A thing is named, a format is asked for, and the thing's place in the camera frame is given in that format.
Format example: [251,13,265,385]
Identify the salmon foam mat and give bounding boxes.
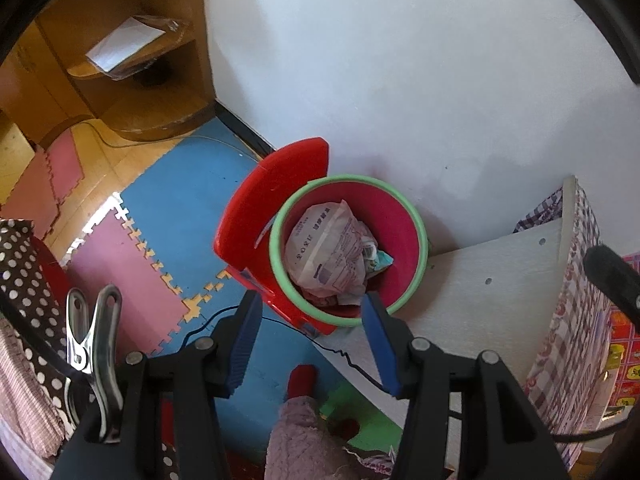
[0,132,86,241]

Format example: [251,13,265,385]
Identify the green foam mat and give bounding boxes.
[317,380,403,453]

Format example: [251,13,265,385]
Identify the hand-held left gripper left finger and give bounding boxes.
[52,290,263,480]

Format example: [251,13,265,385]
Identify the wooden corner shelf unit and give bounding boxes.
[37,0,216,143]

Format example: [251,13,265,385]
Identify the beige foam mat edging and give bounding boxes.
[112,192,233,346]

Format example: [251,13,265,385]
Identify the pink striped cloth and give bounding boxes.
[0,320,68,461]

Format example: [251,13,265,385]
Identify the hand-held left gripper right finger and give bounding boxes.
[361,292,571,480]

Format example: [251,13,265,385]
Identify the blue foam mat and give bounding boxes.
[120,117,401,461]

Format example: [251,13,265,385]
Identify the white bed board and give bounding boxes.
[312,175,576,461]

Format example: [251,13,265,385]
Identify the red trash bin green rim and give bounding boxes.
[267,174,430,336]

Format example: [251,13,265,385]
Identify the pink foam mat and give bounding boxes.
[65,215,201,356]

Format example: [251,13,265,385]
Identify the red floral blanket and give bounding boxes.
[590,252,640,421]

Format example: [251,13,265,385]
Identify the brown polka dot cloth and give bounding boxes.
[0,217,88,441]

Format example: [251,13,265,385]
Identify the metal spring clip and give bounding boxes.
[65,284,124,443]

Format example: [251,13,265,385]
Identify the red object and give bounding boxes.
[27,236,73,311]

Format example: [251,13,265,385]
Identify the wooden desk with drawers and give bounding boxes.
[0,35,93,153]

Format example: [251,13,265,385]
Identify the thin grey floor cable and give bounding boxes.
[75,119,263,161]

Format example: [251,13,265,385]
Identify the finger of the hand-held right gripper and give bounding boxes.
[582,244,640,337]

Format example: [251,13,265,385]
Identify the white paper in plastic bag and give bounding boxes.
[84,15,193,81]

